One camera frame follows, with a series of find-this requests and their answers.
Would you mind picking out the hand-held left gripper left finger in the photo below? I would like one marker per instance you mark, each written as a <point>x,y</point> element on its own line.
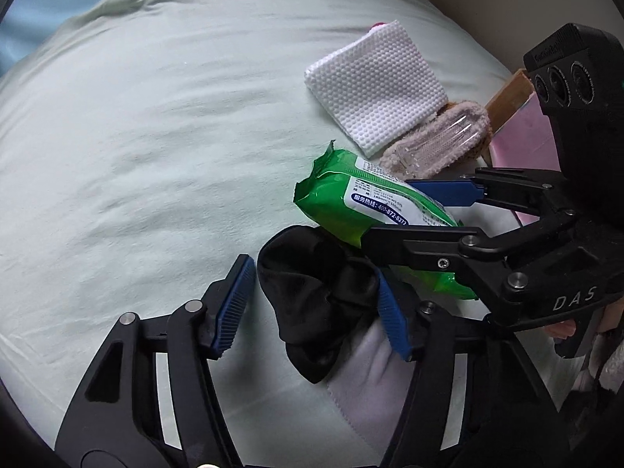
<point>236,304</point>

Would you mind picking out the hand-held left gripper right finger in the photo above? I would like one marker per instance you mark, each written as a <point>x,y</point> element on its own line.
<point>394,324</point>

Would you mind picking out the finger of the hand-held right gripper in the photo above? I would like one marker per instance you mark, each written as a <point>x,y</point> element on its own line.
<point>414,248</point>
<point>438,193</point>

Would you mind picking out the black sock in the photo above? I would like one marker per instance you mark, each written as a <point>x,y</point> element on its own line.
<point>317,292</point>

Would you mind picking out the green wet wipes packet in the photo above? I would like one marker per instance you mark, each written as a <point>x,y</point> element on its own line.
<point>336,195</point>

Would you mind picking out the person's right hand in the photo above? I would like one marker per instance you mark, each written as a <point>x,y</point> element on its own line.
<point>561,330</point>

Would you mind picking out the pink fuzzy sock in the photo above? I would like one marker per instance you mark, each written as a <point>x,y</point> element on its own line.
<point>438,148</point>

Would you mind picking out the tan fuzzy sock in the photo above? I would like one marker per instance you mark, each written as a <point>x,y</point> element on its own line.
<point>480,150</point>

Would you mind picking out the white smooth cloth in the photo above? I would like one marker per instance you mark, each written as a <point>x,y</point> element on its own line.
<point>373,382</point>

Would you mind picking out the cardboard box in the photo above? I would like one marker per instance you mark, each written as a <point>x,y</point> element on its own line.
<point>507,100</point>

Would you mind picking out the white waffle cloth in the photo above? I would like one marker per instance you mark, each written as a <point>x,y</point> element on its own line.
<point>375,87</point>

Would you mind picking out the pale green bed sheet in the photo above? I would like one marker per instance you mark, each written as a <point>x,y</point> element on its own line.
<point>146,156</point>

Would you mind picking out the small pink item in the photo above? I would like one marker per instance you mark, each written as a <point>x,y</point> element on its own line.
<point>378,26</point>

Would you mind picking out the light blue pillow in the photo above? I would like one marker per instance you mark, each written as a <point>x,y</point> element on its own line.
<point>29,19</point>

